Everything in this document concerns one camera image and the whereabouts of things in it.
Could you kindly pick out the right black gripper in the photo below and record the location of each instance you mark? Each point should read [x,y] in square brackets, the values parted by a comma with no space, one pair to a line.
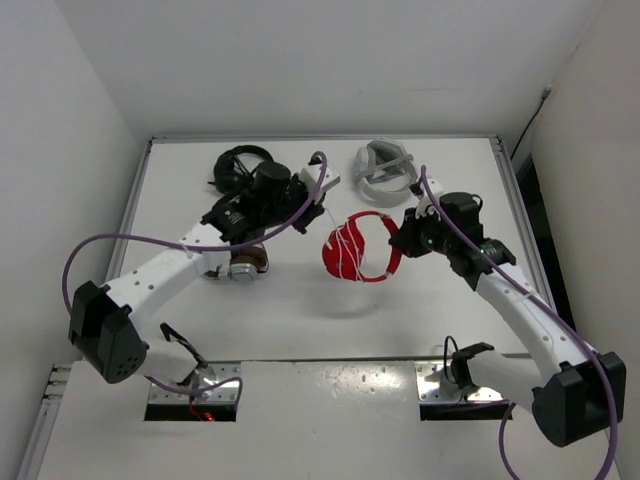
[404,238]

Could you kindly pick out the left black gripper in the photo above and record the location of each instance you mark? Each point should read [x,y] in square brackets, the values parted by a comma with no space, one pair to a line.
[314,209]

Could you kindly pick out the red headphones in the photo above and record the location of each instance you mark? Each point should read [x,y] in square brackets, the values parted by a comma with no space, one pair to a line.
[344,249]

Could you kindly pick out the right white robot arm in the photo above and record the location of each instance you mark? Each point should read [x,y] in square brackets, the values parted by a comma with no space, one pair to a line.
[572,391]

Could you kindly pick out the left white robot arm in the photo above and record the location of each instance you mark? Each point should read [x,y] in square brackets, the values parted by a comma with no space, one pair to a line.
[107,322]

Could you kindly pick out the black headphones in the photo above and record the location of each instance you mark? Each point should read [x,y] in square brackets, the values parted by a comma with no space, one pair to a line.
[229,172]

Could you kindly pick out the grey white headphones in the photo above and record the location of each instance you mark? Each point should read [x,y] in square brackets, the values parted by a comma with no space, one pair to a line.
[384,171]

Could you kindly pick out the brown silver headphones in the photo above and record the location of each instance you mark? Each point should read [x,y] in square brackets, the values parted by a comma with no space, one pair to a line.
[245,266]

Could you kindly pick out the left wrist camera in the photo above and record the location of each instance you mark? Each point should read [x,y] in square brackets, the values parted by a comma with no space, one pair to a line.
[319,177]

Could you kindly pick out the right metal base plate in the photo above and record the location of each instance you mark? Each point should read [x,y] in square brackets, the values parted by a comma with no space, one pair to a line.
[434,389]

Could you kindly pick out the metal base plate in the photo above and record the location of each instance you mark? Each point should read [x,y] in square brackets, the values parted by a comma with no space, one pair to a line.
[434,389]
[217,384]

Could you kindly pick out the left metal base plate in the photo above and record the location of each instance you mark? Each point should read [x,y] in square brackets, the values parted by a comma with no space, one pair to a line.
[217,384]

